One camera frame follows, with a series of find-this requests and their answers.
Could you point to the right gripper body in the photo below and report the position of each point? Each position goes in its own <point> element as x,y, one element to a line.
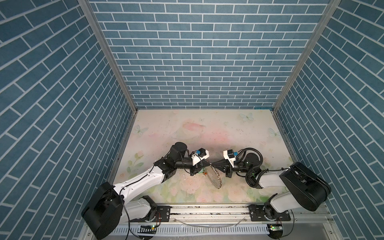
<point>230,170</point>

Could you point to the large keyring with chain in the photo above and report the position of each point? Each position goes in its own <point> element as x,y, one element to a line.
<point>214,177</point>

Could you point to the white cable duct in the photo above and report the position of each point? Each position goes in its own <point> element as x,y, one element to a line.
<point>184,230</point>

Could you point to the left corner aluminium post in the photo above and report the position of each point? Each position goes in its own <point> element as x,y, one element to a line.
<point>93,22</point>

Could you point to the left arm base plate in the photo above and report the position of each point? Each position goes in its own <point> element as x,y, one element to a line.
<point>161,214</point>

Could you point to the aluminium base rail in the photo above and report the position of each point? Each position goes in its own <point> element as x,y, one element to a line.
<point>228,213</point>

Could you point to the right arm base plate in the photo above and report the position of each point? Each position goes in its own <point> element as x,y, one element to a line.
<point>261,213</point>

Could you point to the bunch of coloured key tags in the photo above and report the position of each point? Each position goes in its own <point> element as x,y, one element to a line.
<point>205,172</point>

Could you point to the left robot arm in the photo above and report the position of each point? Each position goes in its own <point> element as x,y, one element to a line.
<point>111,204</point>

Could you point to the corner aluminium post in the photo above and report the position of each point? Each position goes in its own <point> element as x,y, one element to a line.
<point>93,22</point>
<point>318,30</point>

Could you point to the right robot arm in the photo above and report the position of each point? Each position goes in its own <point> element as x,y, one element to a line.
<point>305,188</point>

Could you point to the right corner aluminium post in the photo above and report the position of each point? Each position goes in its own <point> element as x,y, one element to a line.
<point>318,30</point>

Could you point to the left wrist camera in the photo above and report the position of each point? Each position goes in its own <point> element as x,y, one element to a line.
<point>199,155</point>

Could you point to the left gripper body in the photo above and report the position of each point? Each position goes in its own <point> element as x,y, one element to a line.
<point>194,169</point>

